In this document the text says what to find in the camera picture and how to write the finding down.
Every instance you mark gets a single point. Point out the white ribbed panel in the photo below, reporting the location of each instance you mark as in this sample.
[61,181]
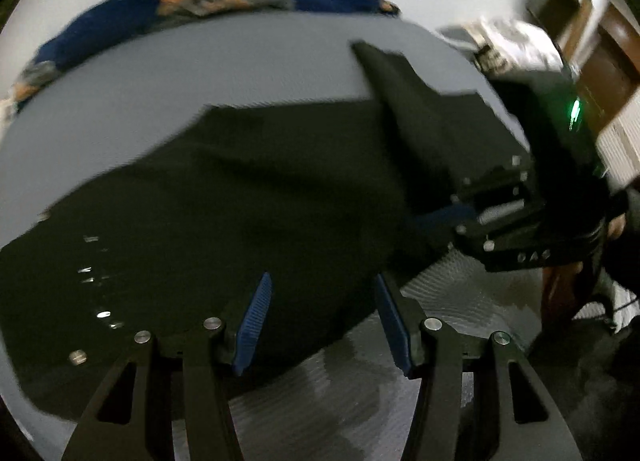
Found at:
[622,141]

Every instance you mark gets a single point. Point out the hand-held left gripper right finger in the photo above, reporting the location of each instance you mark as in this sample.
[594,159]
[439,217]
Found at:
[392,326]

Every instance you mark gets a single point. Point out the brown wooden furniture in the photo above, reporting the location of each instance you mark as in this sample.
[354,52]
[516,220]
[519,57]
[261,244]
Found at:
[607,46]

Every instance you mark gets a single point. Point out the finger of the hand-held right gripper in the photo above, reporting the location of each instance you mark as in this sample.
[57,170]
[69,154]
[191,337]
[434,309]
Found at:
[495,178]
[450,216]

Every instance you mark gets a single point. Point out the white dotted cloth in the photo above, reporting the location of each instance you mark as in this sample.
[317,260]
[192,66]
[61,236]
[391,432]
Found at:
[515,43]

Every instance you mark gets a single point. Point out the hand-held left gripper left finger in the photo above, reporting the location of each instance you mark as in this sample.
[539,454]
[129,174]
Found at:
[255,321]

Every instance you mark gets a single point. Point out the person's right hand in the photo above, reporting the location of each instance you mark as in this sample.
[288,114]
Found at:
[562,286]

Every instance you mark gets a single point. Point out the grey textured bed mattress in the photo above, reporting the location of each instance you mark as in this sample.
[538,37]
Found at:
[200,71]

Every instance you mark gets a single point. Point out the black pants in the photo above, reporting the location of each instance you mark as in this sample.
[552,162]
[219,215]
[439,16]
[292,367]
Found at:
[225,216]

